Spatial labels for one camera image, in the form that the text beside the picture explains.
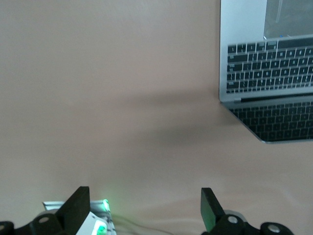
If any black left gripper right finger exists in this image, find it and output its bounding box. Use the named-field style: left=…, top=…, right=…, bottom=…
left=201, top=188, right=260, bottom=235

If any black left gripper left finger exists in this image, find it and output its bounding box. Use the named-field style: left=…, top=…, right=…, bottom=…
left=29, top=186, right=90, bottom=235

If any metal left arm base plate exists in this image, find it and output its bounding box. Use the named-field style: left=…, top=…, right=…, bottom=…
left=43, top=199, right=115, bottom=235

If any grey laptop computer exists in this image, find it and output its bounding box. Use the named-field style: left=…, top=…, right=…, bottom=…
left=219, top=0, right=313, bottom=144

